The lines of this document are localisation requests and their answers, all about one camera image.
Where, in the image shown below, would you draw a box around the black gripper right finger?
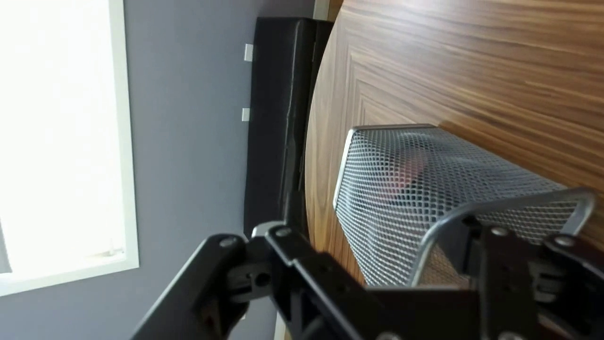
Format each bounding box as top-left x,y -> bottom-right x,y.
462,216 -> 604,340

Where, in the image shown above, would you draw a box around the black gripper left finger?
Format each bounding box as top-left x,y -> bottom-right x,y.
130,222 -> 381,340

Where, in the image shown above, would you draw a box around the silver mesh penholder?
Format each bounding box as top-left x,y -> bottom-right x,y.
330,123 -> 596,292

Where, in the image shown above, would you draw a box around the pink eraser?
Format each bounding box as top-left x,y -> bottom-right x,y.
377,154 -> 443,201

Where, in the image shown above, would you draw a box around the wooden side table black legs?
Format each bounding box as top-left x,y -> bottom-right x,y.
275,0 -> 604,340

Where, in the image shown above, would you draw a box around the white framed window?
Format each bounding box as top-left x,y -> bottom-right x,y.
0,0 -> 141,299

